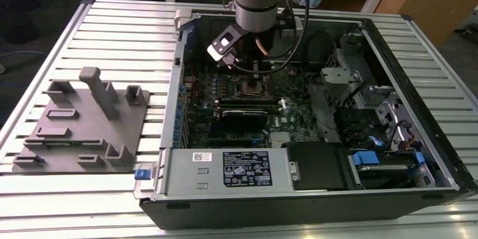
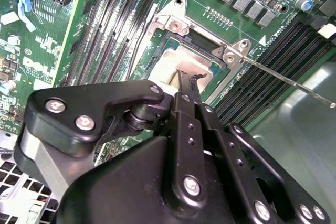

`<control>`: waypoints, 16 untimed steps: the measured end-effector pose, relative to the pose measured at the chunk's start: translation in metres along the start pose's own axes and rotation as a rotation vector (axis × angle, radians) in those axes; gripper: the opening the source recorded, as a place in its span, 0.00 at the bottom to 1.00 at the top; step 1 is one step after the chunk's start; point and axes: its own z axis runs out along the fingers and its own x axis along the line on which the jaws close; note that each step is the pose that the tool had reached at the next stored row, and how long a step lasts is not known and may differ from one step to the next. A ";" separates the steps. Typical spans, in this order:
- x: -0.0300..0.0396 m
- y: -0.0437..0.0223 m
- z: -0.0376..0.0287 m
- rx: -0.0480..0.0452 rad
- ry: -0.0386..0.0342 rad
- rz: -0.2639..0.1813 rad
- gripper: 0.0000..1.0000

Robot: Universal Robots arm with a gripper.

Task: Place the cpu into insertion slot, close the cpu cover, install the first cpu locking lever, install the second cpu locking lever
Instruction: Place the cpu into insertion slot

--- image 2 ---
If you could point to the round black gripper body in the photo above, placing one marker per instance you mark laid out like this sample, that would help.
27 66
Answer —
118 182

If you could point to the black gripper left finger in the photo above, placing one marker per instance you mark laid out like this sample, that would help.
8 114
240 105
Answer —
78 108

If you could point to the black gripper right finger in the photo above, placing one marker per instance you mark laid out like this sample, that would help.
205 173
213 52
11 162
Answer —
233 153

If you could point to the silver topped CPU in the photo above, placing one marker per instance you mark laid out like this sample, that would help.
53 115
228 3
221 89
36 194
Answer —
164 69

